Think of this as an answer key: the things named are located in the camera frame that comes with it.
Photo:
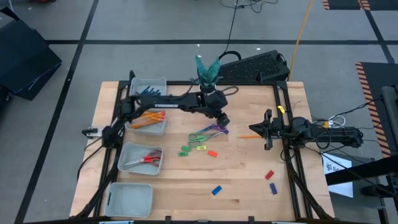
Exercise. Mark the black mat with orange stripes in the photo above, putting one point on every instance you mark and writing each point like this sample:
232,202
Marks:
342,4
379,77

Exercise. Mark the orange eraser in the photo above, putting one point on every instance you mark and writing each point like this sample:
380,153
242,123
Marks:
212,153

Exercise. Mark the black bar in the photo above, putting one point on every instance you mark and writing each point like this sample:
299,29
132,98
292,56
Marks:
367,169

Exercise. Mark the red and grey scissors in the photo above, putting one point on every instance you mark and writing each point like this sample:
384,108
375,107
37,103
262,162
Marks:
152,160

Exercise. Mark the green plant in white pot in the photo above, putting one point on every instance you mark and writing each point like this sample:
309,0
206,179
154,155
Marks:
206,74

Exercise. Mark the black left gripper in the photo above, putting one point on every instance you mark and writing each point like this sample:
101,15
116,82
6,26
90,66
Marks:
223,119

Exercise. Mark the white printed box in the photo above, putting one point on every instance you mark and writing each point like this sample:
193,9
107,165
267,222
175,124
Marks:
332,163

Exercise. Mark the bright blue eraser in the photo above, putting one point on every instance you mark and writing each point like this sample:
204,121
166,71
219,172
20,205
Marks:
216,190

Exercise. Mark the green scissors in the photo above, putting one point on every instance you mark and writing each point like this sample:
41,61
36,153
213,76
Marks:
203,140

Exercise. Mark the black floor mat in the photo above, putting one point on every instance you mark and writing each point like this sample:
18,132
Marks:
25,62

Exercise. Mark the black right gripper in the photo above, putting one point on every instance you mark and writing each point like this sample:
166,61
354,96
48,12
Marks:
280,129

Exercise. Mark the black metal table frame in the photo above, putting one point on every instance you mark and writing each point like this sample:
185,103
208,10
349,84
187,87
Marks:
248,83

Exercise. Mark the grey plastic bin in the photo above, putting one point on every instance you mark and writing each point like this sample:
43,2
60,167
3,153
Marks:
130,149
140,82
149,131
129,200

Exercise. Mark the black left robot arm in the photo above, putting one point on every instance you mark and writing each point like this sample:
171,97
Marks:
161,101

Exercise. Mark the purple scissors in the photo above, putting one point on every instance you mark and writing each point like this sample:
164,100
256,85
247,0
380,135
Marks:
217,128

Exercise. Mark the navy blue eraser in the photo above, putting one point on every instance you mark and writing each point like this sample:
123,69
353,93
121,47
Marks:
273,188

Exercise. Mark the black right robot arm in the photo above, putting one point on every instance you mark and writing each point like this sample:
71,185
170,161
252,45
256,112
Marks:
339,137

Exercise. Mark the red eraser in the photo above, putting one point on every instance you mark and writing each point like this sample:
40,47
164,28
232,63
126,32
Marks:
269,175

